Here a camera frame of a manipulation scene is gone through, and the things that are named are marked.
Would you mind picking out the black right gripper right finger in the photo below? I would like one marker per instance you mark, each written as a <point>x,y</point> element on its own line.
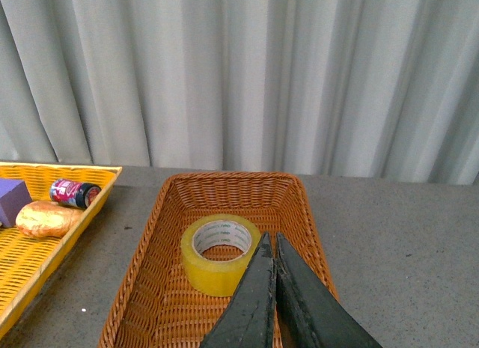
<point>308,314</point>

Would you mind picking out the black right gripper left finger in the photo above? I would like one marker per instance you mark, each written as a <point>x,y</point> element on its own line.
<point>248,320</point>

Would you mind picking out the yellow packing tape roll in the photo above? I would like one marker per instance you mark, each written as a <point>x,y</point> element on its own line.
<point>218,278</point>

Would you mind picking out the brown wicker basket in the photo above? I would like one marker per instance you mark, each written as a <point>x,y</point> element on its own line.
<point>156,306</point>

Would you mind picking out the yellow woven basket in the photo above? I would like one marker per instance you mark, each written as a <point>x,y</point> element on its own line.
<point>26,263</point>

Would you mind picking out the pink labelled small bottle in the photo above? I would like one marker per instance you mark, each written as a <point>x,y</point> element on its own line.
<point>74,194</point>

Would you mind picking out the toy bread loaf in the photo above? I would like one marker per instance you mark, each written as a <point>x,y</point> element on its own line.
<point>41,219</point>

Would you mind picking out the white pleated curtain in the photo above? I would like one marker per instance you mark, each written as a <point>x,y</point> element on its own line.
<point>356,88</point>

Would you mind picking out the purple cube block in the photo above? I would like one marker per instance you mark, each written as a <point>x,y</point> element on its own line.
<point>14,196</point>

